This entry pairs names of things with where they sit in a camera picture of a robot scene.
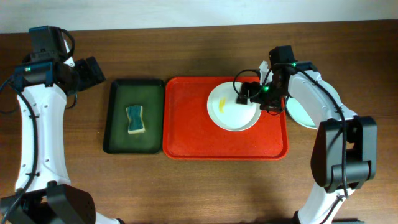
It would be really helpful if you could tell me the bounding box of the white plate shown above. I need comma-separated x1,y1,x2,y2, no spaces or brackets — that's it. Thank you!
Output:
207,82,261,132

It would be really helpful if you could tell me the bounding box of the pale green plate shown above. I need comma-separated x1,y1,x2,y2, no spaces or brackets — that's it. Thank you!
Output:
286,97,317,129

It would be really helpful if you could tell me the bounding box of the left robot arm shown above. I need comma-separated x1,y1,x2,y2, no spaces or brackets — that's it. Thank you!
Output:
1,57,123,223

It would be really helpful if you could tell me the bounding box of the green and yellow sponge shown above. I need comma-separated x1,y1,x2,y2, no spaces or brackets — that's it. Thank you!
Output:
126,105,146,134

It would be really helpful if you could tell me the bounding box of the dark green plastic tray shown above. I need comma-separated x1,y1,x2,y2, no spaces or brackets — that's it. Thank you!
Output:
103,79,165,154

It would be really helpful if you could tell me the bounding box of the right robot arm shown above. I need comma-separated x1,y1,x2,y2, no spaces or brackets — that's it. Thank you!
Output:
234,62,377,223

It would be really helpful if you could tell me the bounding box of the red plastic tray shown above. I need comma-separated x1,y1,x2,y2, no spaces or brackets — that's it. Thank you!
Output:
162,77,289,161

